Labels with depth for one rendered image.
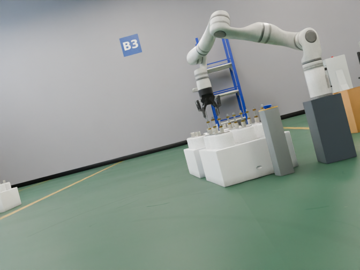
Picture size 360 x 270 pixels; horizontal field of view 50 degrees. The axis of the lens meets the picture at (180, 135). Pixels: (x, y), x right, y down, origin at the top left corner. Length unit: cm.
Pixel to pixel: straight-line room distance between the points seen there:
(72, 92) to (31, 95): 86
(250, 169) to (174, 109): 632
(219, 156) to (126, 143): 648
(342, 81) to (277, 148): 454
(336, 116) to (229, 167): 54
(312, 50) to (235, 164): 64
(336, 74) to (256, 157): 449
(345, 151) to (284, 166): 29
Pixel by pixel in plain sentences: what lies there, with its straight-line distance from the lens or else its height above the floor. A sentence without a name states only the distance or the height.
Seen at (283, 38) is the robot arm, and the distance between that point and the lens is 194.
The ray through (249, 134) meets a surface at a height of 21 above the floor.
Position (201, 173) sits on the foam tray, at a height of 3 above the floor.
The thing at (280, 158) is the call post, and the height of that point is 8.
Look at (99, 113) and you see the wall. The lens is 840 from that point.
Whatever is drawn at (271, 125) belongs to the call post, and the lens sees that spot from 182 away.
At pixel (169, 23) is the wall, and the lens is 844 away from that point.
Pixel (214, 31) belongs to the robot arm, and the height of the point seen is 71.
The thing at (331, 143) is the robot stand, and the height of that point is 9.
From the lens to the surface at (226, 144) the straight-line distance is 191.
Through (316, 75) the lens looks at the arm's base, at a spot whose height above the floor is 40.
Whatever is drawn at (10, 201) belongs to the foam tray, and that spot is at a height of 7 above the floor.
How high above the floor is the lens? 32
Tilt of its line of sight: 1 degrees down
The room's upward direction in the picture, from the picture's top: 15 degrees counter-clockwise
